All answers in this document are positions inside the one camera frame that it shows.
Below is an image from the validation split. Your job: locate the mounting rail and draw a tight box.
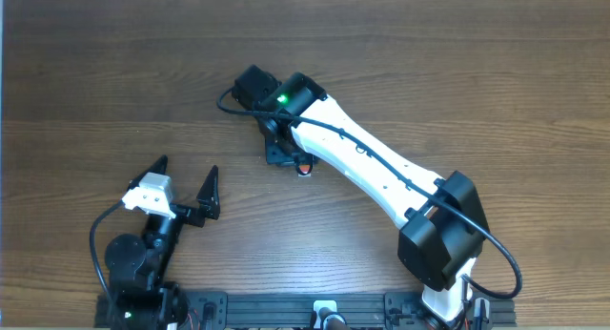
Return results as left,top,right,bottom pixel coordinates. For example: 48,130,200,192
94,290,519,330

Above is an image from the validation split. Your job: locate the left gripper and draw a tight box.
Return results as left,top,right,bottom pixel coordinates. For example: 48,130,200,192
127,154,221,229

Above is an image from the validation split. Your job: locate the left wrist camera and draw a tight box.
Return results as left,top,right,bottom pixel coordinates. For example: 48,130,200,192
121,171,173,220

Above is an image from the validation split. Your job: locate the black cable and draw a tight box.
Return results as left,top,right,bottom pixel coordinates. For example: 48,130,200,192
88,199,126,317
216,86,524,301

